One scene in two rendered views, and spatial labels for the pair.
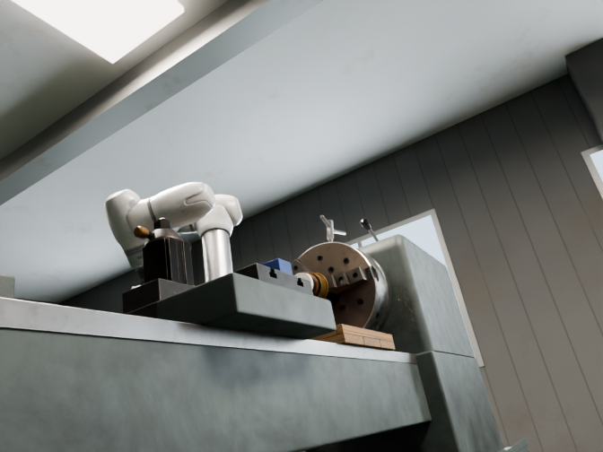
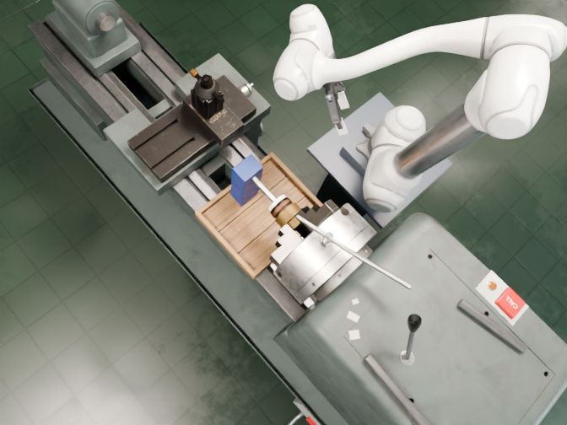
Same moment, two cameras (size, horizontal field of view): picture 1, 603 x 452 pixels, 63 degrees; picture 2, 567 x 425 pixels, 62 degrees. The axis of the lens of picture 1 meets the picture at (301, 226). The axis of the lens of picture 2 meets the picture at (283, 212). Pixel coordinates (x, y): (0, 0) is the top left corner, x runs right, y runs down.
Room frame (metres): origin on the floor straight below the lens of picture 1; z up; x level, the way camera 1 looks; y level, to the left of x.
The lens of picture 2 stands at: (1.34, -0.49, 2.44)
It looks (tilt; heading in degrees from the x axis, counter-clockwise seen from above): 70 degrees down; 90
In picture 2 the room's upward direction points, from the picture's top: 21 degrees clockwise
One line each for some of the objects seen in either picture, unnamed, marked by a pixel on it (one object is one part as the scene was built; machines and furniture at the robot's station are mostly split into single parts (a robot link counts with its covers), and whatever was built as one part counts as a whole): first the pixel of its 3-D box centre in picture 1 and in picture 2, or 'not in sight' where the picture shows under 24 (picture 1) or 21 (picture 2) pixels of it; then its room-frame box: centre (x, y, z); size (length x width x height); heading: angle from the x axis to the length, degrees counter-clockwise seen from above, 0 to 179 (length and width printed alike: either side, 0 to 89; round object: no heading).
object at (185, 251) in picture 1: (170, 267); (207, 99); (0.96, 0.29, 1.07); 0.07 x 0.07 x 0.10; 64
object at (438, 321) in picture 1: (379, 317); (419, 346); (1.86, -0.22, 1.06); 0.59 x 0.48 x 0.39; 154
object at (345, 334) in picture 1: (306, 355); (262, 213); (1.27, 0.05, 0.88); 0.36 x 0.30 x 0.04; 64
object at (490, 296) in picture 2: not in sight; (496, 298); (1.97, -0.05, 1.23); 0.13 x 0.08 x 0.06; 154
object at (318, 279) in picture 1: (310, 288); (288, 215); (1.35, 0.01, 1.08); 0.09 x 0.09 x 0.09; 64
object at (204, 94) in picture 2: (163, 239); (207, 86); (0.96, 0.29, 1.13); 0.08 x 0.08 x 0.03
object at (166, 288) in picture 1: (179, 304); (213, 115); (0.98, 0.28, 1.00); 0.20 x 0.10 x 0.05; 154
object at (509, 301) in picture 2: not in sight; (510, 303); (1.99, -0.06, 1.26); 0.06 x 0.06 x 0.02; 64
